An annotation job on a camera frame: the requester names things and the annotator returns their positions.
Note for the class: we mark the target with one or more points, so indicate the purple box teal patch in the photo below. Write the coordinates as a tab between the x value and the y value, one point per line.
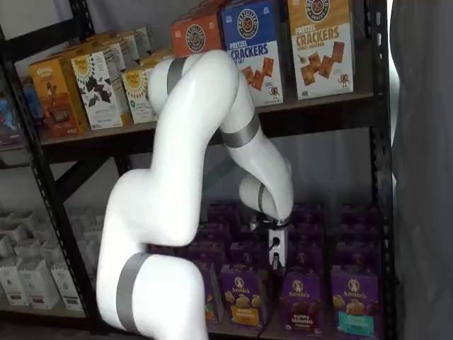
355	306

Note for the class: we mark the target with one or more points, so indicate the dark wooden shelf board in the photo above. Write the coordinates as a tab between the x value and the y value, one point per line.
318	111

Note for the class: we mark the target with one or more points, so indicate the blue pretzel cracker box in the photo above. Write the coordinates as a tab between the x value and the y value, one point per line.
255	46

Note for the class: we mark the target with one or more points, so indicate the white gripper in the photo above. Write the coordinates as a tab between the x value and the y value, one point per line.
278	242

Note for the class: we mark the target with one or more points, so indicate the black metal shelving rack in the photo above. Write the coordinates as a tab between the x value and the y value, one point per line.
380	159

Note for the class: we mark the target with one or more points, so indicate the purple box orange patch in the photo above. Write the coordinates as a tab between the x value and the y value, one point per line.
244	297

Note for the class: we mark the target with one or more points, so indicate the tan pretzel cracker box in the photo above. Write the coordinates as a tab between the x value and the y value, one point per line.
320	49

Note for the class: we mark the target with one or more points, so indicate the purple box brown patch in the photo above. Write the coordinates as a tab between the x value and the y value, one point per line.
304	302

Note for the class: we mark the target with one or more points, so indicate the white box green label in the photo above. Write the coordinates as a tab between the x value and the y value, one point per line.
138	95

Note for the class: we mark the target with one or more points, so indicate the blue snack bag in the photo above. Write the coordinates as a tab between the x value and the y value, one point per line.
8	120

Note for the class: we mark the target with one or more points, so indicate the white Simple Mills box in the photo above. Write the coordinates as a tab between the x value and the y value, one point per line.
143	40

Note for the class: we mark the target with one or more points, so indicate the white carton box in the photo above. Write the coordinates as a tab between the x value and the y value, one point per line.
69	288
12	287
39	285

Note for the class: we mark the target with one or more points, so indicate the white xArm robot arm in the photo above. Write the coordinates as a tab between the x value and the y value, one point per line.
177	177

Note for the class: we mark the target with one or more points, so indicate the orange Simple Mills box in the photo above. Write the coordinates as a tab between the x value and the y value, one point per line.
56	99

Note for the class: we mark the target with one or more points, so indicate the grey fabric curtain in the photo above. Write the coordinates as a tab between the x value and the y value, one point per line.
424	177

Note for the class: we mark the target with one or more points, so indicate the white box dark chips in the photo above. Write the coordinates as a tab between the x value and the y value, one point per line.
95	88

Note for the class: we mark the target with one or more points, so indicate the purple box green patch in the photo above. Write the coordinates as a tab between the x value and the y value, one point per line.
212	294

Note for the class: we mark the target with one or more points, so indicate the yellow Simple Mills box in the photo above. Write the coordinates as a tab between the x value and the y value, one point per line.
113	44
159	56

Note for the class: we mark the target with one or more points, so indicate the purple Annie's box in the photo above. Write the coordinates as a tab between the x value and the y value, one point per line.
246	253
361	223
357	256
309	258

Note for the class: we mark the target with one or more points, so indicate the orange pretzel cracker box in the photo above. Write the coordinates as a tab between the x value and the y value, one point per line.
194	35

